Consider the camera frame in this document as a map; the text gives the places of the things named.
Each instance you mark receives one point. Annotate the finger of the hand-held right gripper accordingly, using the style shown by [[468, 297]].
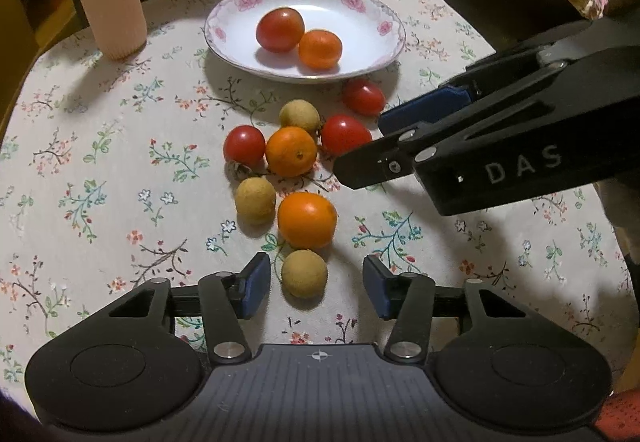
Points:
[[370, 167], [425, 109]]

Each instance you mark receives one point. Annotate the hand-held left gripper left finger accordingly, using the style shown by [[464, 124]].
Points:
[[255, 283]]

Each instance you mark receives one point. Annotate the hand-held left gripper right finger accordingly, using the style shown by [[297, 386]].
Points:
[[375, 287]]

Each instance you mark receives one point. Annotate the red cherry tomato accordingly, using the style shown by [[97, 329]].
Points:
[[345, 134], [363, 97]]

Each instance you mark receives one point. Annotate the tan longan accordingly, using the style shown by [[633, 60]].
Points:
[[304, 273], [255, 200], [299, 116]]

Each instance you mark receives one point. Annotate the orange with stem dot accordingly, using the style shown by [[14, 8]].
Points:
[[291, 152]]

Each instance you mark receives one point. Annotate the large orange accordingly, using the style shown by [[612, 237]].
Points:
[[306, 220]]

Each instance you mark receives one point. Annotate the white plate with pink flowers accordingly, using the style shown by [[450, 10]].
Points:
[[230, 37]]

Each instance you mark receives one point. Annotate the small orange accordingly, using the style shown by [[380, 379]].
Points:
[[321, 50]]

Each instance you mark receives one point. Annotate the red tomato with stem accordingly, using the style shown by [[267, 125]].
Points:
[[244, 144]]

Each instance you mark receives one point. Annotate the large red tomato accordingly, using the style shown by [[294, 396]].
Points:
[[279, 29]]

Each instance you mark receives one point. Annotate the red dotted fabric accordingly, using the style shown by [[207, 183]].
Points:
[[622, 414]]

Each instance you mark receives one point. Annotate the wooden furniture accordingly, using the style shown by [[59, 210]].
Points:
[[17, 7]]

